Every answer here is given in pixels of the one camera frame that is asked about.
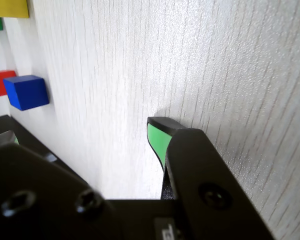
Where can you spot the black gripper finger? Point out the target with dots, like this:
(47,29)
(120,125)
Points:
(205,175)
(27,190)

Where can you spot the blue wooden cube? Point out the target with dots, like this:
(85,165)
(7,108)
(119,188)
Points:
(27,92)

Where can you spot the yellow wooden cube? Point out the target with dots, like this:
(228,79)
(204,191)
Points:
(10,7)

